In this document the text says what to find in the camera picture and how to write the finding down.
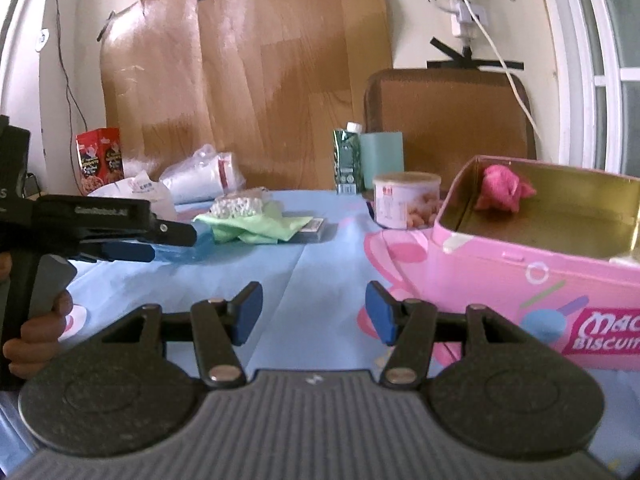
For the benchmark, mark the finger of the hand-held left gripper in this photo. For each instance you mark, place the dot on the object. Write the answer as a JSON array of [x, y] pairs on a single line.
[[175, 234], [125, 251]]

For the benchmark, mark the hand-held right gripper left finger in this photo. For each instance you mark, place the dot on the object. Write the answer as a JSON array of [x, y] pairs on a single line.
[[248, 310]]

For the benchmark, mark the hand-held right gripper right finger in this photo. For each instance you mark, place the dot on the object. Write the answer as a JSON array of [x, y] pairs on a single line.
[[380, 316]]

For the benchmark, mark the white foam net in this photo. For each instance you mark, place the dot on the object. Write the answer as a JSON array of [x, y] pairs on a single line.
[[235, 206]]

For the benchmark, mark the green cloth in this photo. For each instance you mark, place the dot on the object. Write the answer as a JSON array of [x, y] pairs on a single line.
[[250, 230]]

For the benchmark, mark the pink biscuit tin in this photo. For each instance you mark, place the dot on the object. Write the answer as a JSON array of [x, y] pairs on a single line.
[[500, 280]]

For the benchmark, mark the person's left hand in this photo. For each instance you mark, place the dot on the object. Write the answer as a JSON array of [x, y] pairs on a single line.
[[37, 332]]

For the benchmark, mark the white plastic bag bundle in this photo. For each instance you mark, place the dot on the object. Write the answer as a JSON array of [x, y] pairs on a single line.
[[205, 177]]

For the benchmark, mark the red snack box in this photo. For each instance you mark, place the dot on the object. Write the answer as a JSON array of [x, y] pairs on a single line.
[[100, 160]]

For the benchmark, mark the blue printed tablecloth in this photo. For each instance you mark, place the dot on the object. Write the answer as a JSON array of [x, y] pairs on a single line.
[[320, 265]]

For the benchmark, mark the small dark box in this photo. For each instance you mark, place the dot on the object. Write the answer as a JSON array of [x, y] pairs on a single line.
[[311, 227]]

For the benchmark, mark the round snack can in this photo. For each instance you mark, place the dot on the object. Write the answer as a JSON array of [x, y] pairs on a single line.
[[405, 205]]

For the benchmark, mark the green drink carton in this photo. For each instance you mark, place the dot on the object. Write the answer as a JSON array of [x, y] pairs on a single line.
[[347, 160]]

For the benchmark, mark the wood pattern board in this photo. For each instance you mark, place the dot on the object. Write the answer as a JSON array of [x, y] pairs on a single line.
[[250, 85]]

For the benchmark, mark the pink plush toy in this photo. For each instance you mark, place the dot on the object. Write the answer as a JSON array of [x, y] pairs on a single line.
[[502, 187]]

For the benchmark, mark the brown chair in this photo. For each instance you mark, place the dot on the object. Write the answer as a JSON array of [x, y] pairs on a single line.
[[450, 110]]

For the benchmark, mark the white power strip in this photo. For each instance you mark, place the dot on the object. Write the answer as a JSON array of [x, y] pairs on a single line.
[[467, 5]]

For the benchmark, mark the white framed window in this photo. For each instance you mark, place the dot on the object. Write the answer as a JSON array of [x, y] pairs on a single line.
[[595, 60]]

